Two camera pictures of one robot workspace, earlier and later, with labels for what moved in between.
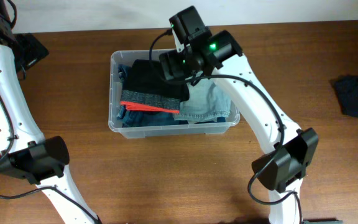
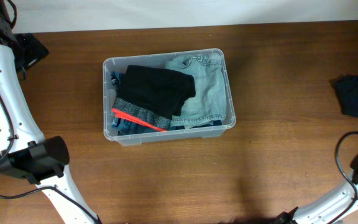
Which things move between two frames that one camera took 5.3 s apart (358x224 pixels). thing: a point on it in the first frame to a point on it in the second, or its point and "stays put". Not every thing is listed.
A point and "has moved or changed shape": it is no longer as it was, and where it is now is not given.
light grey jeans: [206, 101] stays put
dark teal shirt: [220, 119] to [215, 122]
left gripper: [33, 50] stays put
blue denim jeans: [137, 118] to [126, 127]
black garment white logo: [357, 95] stays put
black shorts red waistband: [145, 88] has moved or changed shape
